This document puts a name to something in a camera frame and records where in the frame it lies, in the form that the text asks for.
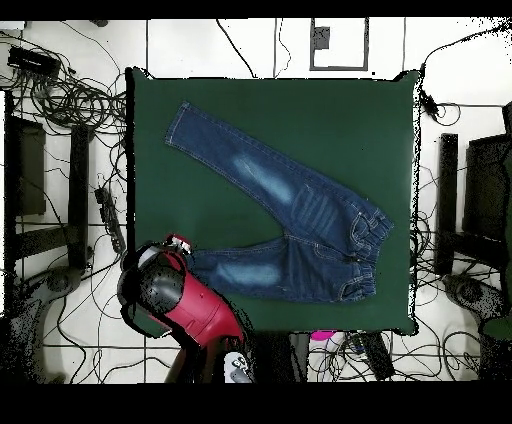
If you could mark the grey tripod base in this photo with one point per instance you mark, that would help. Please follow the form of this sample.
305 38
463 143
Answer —
58 280
472 294

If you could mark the blue denim jeans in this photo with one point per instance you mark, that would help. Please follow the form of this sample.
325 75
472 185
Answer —
312 224

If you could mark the black stand frame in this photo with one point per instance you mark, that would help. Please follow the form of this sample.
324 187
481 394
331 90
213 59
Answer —
78 192
447 200

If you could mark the grey square floor frame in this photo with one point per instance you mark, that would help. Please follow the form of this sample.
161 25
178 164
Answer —
339 68

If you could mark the pink object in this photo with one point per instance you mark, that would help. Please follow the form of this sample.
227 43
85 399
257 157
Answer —
322 335

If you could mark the green round object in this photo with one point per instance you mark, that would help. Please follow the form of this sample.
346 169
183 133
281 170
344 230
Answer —
498 328

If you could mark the black electronics box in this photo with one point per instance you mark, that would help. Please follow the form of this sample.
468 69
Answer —
34 62

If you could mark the dark flat panel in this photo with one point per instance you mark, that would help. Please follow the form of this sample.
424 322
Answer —
486 184
32 168

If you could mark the wide black power strip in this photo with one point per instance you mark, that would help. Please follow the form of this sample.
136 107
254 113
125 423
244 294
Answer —
378 356

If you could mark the dark grey square plate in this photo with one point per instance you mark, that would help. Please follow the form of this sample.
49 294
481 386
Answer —
320 38

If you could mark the dark green table cloth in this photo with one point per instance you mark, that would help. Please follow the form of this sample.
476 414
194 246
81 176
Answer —
200 208

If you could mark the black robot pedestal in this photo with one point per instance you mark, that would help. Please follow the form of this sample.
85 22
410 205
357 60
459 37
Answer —
280 356

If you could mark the white plastic object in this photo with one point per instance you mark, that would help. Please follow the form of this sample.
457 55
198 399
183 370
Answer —
320 360

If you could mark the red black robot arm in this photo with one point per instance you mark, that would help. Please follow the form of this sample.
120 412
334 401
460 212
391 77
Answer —
192 304

